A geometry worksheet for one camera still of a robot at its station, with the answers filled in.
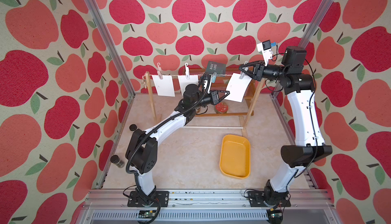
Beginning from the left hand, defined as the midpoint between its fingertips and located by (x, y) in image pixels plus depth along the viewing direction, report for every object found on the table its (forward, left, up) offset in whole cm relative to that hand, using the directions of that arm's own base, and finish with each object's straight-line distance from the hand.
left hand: (231, 97), depth 70 cm
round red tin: (+21, -3, -32) cm, 38 cm away
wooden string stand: (+5, -17, -34) cm, 38 cm away
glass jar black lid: (+2, +55, -29) cm, 62 cm away
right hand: (+5, -3, +11) cm, 13 cm away
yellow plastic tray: (-14, -7, -37) cm, 40 cm away
